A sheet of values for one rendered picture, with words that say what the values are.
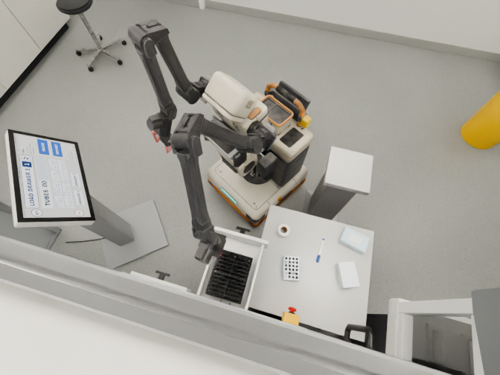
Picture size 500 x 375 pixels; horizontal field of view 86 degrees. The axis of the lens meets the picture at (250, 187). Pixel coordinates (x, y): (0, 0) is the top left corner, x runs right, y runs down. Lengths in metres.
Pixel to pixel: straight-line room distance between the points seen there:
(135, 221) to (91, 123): 1.26
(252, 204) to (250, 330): 1.88
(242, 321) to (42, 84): 3.82
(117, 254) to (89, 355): 2.18
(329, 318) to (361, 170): 0.91
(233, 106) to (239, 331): 1.06
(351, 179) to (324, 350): 1.57
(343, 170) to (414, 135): 1.57
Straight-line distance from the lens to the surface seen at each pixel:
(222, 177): 2.24
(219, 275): 1.42
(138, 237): 2.48
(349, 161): 1.87
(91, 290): 0.33
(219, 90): 1.29
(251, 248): 1.47
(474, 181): 3.32
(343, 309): 1.59
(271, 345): 0.29
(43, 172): 1.65
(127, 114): 3.22
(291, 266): 1.51
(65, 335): 0.36
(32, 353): 0.37
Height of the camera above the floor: 2.27
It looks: 65 degrees down
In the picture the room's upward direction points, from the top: 1 degrees clockwise
